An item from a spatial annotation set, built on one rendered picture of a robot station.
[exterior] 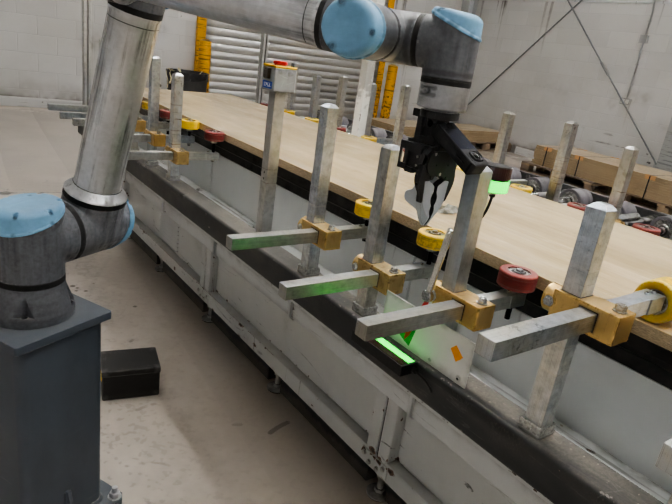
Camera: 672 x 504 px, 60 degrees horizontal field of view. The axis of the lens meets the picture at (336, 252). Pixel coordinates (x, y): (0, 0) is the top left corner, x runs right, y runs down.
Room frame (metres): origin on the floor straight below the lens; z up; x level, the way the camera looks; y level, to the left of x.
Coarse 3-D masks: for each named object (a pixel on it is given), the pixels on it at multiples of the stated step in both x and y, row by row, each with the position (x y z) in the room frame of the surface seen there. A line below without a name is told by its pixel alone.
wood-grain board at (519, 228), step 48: (144, 96) 3.14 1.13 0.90; (192, 96) 3.46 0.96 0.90; (240, 144) 2.24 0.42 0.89; (288, 144) 2.31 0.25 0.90; (336, 144) 2.49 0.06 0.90; (336, 192) 1.73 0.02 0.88; (480, 240) 1.36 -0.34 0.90; (528, 240) 1.42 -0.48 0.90; (624, 240) 1.57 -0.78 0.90; (624, 288) 1.16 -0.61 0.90
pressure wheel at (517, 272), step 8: (512, 264) 1.19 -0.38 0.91; (504, 272) 1.14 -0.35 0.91; (512, 272) 1.14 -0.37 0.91; (520, 272) 1.15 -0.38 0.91; (528, 272) 1.16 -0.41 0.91; (496, 280) 1.16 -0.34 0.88; (504, 280) 1.13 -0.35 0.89; (512, 280) 1.12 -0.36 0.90; (520, 280) 1.11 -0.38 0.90; (528, 280) 1.12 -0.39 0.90; (536, 280) 1.13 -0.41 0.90; (504, 288) 1.13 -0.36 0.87; (512, 288) 1.12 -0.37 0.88; (520, 288) 1.11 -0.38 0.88; (528, 288) 1.12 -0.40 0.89
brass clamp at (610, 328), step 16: (560, 288) 0.90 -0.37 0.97; (544, 304) 0.91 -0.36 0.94; (560, 304) 0.89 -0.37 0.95; (576, 304) 0.87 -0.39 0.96; (592, 304) 0.85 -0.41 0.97; (608, 304) 0.86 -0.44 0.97; (608, 320) 0.82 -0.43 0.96; (624, 320) 0.82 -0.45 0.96; (592, 336) 0.84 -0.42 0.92; (608, 336) 0.82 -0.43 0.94; (624, 336) 0.83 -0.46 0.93
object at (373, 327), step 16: (432, 304) 1.02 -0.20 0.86; (448, 304) 1.03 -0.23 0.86; (496, 304) 1.10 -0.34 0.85; (512, 304) 1.13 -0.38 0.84; (368, 320) 0.91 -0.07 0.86; (384, 320) 0.92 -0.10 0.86; (400, 320) 0.93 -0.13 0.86; (416, 320) 0.96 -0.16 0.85; (432, 320) 0.98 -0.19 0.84; (448, 320) 1.01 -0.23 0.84; (368, 336) 0.89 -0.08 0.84; (384, 336) 0.91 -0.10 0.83
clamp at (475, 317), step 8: (440, 280) 1.13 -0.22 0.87; (440, 288) 1.09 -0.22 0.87; (440, 296) 1.08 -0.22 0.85; (448, 296) 1.07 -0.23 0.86; (456, 296) 1.05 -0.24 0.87; (464, 296) 1.06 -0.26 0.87; (472, 296) 1.06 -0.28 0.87; (464, 304) 1.04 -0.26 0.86; (472, 304) 1.02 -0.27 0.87; (488, 304) 1.04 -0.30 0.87; (464, 312) 1.03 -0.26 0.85; (472, 312) 1.02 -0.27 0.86; (480, 312) 1.01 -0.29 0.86; (488, 312) 1.03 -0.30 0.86; (464, 320) 1.03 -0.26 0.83; (472, 320) 1.01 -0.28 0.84; (480, 320) 1.02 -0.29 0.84; (488, 320) 1.03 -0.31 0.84; (472, 328) 1.01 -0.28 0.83; (480, 328) 1.02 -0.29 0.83
